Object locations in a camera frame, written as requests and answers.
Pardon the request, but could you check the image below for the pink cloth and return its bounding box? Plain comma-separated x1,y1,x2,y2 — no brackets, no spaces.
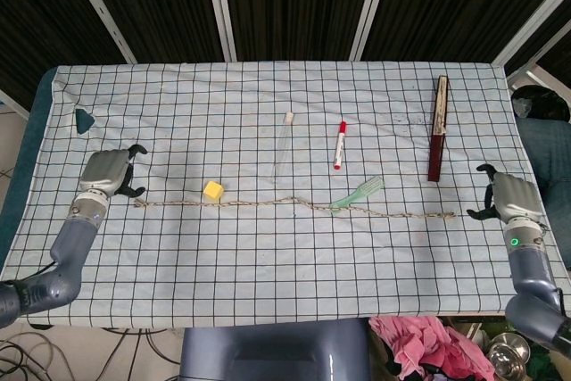
368,315,497,381

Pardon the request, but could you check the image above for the red and white marker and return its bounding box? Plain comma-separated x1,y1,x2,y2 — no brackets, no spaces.
331,120,350,172

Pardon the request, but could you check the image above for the green toothbrush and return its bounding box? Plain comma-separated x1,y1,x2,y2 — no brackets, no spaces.
328,175,386,213

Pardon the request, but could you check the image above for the braided beige rope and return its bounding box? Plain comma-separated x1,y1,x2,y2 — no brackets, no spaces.
133,195,458,223

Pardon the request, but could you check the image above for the black pleated curtain panel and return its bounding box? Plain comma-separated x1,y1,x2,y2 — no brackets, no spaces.
219,0,381,62
360,0,571,62
0,0,122,93
74,0,225,64

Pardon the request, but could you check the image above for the clear test tube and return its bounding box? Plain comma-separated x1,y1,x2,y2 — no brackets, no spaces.
272,111,294,179

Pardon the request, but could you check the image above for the steel bowl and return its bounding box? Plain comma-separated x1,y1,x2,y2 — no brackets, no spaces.
484,330,533,372

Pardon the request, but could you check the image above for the blue jeans leg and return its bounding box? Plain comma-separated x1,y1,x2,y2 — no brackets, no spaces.
518,116,571,267

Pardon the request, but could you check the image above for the blue checked tablecloth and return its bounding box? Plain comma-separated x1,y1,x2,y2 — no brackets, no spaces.
0,60,570,329

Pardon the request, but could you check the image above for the dark red folded fan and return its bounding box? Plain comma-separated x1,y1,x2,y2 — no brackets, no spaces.
426,75,451,184

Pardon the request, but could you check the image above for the grey floor cable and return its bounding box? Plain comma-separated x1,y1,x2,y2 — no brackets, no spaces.
0,331,68,381

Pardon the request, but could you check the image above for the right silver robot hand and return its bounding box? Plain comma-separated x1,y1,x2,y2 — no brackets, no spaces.
466,164,547,225

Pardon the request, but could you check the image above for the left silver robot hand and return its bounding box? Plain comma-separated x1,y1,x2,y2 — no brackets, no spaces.
79,144,149,199

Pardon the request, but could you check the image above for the yellow cube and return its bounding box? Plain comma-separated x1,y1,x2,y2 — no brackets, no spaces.
202,179,225,201

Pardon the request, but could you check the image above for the black bag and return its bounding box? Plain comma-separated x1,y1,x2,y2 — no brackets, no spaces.
509,85,571,122

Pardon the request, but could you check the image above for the blue-grey robot torso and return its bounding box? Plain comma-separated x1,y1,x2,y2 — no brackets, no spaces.
179,317,374,381

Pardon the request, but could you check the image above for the teal padded table cover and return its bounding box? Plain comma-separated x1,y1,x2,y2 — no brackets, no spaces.
0,65,95,262

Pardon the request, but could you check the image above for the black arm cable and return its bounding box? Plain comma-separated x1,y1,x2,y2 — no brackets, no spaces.
25,259,62,283

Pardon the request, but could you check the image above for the black floor cable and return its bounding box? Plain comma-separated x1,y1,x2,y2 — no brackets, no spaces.
100,326,185,367

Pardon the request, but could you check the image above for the white partition post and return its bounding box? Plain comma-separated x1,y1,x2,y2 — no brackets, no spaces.
349,0,394,62
59,0,137,64
202,0,238,62
492,0,571,66

